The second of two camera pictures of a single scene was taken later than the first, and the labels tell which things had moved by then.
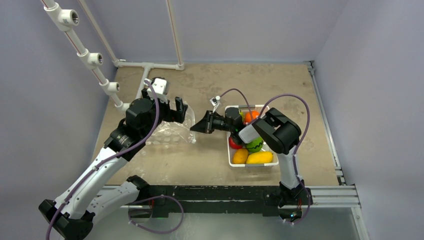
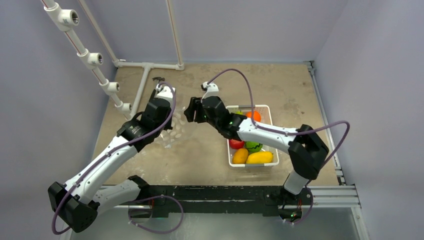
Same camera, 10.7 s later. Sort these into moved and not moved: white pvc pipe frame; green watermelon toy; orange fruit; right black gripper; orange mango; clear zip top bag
Moved: right black gripper; clear zip top bag
Not moved: orange fruit; orange mango; white pvc pipe frame; green watermelon toy
